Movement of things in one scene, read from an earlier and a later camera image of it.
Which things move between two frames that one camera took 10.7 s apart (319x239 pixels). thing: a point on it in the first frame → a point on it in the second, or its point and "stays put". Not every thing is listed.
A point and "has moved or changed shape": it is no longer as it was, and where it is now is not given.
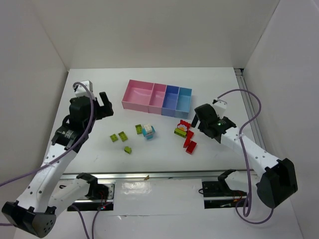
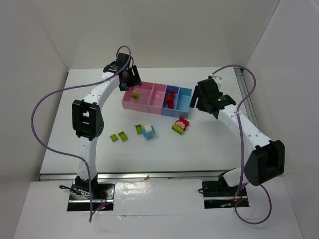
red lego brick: x=189 y=136 → x=171 y=96
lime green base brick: x=179 y=132 has moved or changed shape
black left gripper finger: x=106 y=103 → x=136 y=76
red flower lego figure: x=183 y=125 has moved or changed shape
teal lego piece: x=149 y=135 stays put
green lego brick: x=113 y=137 stays put
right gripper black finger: x=195 y=121 → x=196 y=95
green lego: x=138 y=129 stays put
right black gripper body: x=202 y=122 → x=197 y=97
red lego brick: x=191 y=148 → x=170 y=104
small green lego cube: x=127 y=150 → x=135 y=95
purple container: x=169 y=106 stays put
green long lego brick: x=123 y=136 stays put
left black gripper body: x=100 y=109 → x=134 y=77
